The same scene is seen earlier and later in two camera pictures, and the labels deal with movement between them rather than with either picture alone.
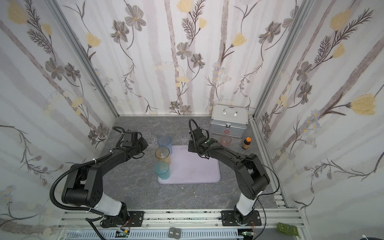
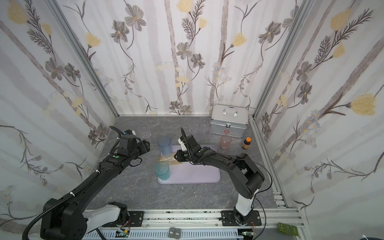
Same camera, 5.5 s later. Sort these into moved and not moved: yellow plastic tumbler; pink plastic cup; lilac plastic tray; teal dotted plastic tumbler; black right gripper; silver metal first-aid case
Moved: black right gripper; yellow plastic tumbler
Not moved: lilac plastic tray; silver metal first-aid case; teal dotted plastic tumbler; pink plastic cup
